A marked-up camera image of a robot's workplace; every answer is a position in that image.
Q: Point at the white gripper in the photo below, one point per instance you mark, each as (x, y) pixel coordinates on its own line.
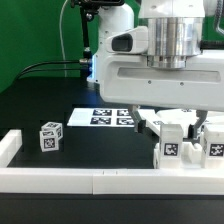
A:
(129, 75)

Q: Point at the white chair seat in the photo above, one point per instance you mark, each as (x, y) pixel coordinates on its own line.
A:
(191, 156)

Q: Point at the white marker tag sheet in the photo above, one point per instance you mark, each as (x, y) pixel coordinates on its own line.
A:
(100, 117)

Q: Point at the white chair back piece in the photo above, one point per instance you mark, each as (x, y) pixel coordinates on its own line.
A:
(184, 117)

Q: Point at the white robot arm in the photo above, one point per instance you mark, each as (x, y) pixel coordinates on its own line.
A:
(175, 25)

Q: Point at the white U-shaped fence wall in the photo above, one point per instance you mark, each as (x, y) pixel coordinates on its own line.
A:
(101, 181)

